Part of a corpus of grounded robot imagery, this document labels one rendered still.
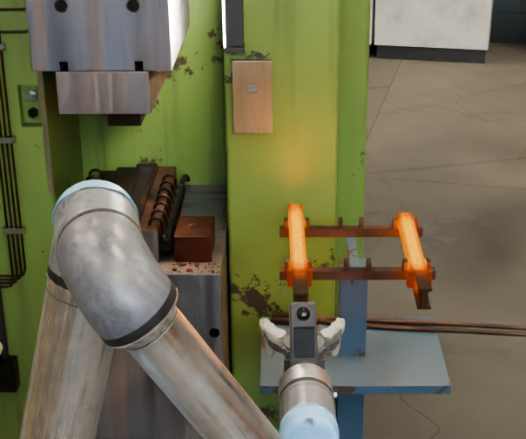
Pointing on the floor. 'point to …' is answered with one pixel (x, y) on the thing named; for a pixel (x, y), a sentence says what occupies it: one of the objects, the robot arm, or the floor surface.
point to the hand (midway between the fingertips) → (301, 315)
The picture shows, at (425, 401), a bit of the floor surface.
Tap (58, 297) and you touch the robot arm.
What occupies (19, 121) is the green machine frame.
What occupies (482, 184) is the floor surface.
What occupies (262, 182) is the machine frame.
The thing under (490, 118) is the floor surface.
